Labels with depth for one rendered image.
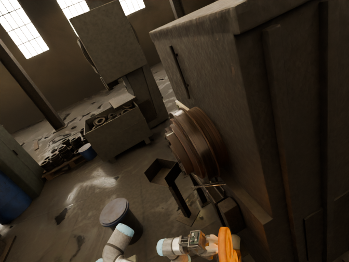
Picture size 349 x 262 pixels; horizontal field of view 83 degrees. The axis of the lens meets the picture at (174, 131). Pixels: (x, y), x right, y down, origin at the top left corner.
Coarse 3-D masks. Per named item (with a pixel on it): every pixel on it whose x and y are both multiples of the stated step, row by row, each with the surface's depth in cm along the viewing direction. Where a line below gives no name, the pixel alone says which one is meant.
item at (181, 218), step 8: (160, 160) 193; (168, 160) 184; (152, 168) 190; (160, 168) 199; (168, 168) 194; (176, 168) 177; (152, 176) 191; (160, 176) 189; (168, 176) 169; (176, 176) 178; (160, 184) 179; (168, 184) 170; (176, 192) 191; (176, 200) 198; (184, 208) 202; (192, 208) 217; (184, 216) 212; (192, 216) 209; (192, 224) 202
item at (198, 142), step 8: (176, 112) 113; (184, 112) 108; (176, 120) 108; (184, 120) 103; (184, 128) 99; (192, 128) 100; (192, 136) 98; (200, 136) 98; (192, 144) 98; (200, 144) 98; (200, 152) 97; (208, 152) 98; (200, 160) 99; (208, 160) 99; (208, 168) 101; (216, 168) 104; (208, 176) 103
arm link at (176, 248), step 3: (174, 240) 95; (177, 240) 94; (174, 243) 93; (177, 243) 92; (174, 246) 92; (177, 246) 92; (174, 249) 92; (177, 249) 91; (174, 252) 92; (177, 252) 92; (180, 252) 91
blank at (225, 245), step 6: (222, 228) 86; (228, 228) 87; (222, 234) 82; (228, 234) 86; (222, 240) 80; (228, 240) 88; (222, 246) 79; (228, 246) 88; (222, 252) 78; (228, 252) 81; (222, 258) 78; (228, 258) 79
